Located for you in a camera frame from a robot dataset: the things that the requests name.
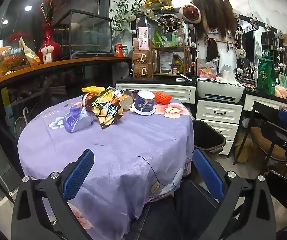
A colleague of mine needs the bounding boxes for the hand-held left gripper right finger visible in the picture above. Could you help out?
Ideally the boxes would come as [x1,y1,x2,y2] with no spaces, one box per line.
[192,148,277,240]

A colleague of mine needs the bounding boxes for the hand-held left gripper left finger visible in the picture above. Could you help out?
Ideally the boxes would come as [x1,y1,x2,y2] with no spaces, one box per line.
[11,149,95,240]

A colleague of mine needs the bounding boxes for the dark plastic bin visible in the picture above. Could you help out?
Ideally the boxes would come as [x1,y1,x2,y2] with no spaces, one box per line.
[192,119,226,155]

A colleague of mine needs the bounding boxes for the purple snack packet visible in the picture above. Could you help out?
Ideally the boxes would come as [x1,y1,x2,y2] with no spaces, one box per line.
[64,106,94,133]

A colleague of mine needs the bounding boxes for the black yellow snack bag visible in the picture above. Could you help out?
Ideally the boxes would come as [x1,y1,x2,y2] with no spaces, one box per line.
[87,87,124,130]

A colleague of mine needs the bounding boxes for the red paper cup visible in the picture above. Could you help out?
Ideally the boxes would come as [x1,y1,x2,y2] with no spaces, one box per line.
[81,93,94,112]

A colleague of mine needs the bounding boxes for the yellow foam fruit net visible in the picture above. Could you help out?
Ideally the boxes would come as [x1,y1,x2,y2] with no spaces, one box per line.
[81,86,106,95]

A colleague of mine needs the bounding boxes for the cookie print snack bag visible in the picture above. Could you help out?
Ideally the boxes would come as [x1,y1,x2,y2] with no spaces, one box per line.
[116,90,136,110]

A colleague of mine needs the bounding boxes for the orange foam fruit net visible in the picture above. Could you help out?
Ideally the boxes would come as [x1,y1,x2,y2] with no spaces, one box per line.
[154,92,172,105]

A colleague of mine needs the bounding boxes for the blue paper cup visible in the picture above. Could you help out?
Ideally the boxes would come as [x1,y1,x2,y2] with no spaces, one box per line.
[131,90,156,115]

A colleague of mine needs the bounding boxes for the black stool with brown cushion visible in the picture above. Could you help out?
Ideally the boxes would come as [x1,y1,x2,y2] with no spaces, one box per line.
[233,101,287,168]

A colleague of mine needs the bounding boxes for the pink plush toy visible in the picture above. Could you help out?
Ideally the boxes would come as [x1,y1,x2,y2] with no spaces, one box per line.
[275,85,287,98]

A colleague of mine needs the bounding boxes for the small white desk drawer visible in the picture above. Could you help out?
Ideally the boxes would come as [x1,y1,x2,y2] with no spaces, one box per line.
[243,94,287,113]

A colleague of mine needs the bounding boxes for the brown paper bag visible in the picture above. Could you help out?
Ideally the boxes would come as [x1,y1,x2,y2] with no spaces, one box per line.
[235,127,252,163]

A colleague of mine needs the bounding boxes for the person's legs in dark pants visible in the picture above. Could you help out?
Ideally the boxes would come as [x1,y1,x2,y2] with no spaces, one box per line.
[128,180,234,240]

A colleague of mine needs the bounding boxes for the green shopping bag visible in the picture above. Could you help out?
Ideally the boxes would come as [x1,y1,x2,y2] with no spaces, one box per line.
[257,50,276,95]

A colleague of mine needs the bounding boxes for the purple floral tablecloth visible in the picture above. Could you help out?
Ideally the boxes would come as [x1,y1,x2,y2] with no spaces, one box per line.
[17,94,195,240]

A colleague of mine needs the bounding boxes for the white drawer cabinet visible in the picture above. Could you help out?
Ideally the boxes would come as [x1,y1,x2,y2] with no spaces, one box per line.
[196,99,243,155]

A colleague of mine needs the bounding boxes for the white printer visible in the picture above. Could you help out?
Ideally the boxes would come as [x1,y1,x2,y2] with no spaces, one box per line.
[196,78,245,103]

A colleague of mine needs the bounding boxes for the white tissue pack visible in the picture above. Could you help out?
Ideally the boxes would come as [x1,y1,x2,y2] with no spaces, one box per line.
[218,70,236,83]

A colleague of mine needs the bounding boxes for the mirror with round bulbs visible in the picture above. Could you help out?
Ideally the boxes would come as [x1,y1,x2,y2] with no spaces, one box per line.
[237,15,261,75]

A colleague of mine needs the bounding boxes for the pink plastic bag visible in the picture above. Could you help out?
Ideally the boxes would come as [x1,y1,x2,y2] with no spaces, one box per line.
[198,57,220,79]

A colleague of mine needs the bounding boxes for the long white desk drawer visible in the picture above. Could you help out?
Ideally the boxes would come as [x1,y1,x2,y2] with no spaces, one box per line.
[115,83,196,104]

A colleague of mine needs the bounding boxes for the wooden counter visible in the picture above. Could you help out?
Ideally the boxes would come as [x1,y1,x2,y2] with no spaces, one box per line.
[0,56,133,195]

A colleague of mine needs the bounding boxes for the small clear plastic jar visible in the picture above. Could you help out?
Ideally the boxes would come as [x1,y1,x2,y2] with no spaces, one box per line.
[41,46,53,63]

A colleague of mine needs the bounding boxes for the gold snack bag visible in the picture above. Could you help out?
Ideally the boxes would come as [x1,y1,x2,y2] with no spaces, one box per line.
[18,36,41,67]

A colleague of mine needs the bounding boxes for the brown hair extension rack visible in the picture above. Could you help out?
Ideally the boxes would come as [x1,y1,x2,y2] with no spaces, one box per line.
[193,0,234,40]

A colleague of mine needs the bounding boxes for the wooden shelf rack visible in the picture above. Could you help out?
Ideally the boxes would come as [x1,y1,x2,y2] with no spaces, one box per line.
[151,45,191,78]

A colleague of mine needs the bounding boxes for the glass bowl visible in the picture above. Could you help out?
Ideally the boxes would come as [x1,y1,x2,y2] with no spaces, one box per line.
[0,47,25,75]

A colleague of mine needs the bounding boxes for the red vase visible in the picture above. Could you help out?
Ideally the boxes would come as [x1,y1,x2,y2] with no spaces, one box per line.
[38,22,61,63]

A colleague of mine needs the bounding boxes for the glass display case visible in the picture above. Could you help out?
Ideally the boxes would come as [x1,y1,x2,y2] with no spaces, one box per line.
[55,9,114,58]

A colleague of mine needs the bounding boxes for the red round hat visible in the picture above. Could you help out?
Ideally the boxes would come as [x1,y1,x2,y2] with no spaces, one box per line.
[179,4,202,24]

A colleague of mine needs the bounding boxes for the ornate headpiece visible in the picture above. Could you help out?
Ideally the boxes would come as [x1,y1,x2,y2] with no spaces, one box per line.
[157,14,182,32]

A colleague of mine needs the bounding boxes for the green leafy branches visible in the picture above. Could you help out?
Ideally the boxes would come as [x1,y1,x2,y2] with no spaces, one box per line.
[110,0,150,38]

